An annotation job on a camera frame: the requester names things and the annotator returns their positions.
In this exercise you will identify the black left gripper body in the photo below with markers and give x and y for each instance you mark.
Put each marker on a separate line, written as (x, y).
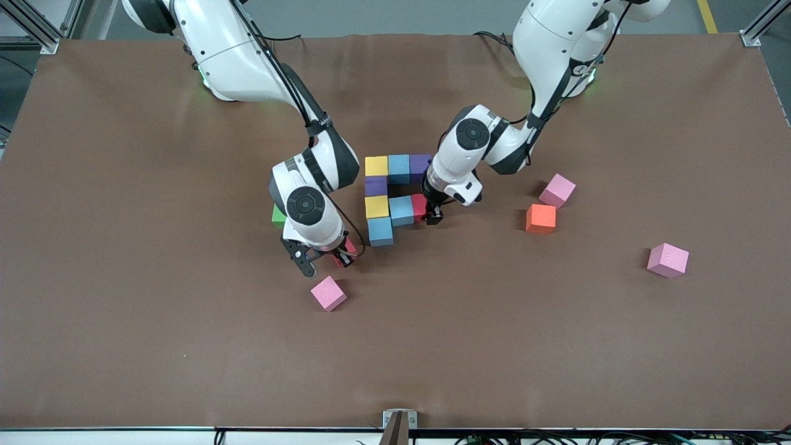
(431, 199)

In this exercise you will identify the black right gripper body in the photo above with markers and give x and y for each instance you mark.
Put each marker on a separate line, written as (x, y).
(338, 251)

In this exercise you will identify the red foam cube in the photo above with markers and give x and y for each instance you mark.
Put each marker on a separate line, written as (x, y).
(350, 247)
(419, 207)

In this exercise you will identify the purple foam cube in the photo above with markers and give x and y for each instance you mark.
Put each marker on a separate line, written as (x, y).
(419, 165)
(376, 185)

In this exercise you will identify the blue foam cube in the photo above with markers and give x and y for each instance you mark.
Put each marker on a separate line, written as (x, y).
(380, 232)
(401, 211)
(399, 169)

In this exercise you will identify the yellow foam cube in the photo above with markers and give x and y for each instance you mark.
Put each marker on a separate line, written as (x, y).
(377, 207)
(376, 165)

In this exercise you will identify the orange foam cube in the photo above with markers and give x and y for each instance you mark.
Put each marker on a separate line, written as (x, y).
(541, 219)

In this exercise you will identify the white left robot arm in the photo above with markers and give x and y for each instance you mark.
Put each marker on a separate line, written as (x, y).
(556, 37)

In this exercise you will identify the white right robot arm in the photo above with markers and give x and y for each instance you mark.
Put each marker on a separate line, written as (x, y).
(228, 55)

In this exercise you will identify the green foam cube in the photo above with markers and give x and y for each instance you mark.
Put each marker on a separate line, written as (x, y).
(278, 216)

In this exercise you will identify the brown table mat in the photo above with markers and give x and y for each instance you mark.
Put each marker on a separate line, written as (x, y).
(395, 371)

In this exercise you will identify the pink foam cube with dimples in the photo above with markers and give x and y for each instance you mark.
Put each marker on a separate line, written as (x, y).
(667, 260)

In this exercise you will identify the grey metal camera bracket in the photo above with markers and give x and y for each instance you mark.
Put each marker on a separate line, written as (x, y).
(388, 415)

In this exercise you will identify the aluminium frame profile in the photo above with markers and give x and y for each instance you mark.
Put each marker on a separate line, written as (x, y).
(751, 38)
(49, 44)

